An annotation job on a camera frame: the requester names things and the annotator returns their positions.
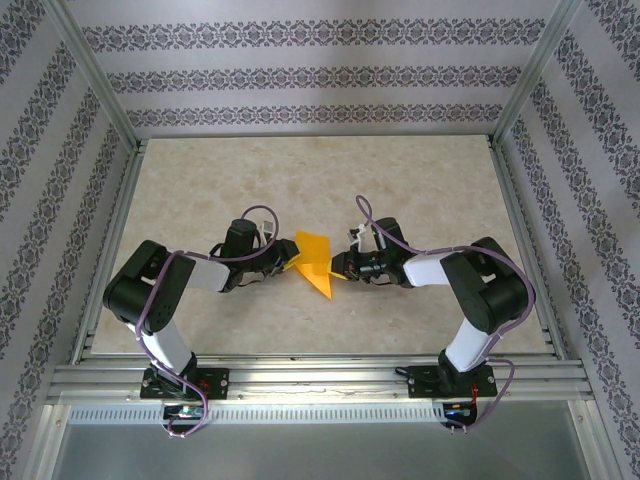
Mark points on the orange paper sheet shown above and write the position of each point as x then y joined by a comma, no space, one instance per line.
315,250

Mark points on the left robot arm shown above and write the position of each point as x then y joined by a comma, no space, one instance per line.
167,350

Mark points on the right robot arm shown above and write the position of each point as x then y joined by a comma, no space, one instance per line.
467,345

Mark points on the small controller board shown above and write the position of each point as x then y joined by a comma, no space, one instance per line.
457,410
185,411

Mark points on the grey metal panel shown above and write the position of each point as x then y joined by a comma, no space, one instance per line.
320,455

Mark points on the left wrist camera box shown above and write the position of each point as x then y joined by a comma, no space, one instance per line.
268,229

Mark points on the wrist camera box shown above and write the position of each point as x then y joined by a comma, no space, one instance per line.
359,235
268,229

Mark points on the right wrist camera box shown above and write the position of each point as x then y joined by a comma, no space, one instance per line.
359,235

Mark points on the long aluminium mounting rail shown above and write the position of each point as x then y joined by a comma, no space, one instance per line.
320,380

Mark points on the aluminium side rail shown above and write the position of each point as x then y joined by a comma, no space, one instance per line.
125,200
514,200

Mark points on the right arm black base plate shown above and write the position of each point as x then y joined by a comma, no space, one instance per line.
420,382

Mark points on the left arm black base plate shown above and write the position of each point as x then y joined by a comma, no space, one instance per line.
220,382

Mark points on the aluminium frame post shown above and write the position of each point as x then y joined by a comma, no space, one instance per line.
96,75
532,75

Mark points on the aluminium frame bar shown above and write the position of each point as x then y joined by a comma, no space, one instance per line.
590,440
47,440

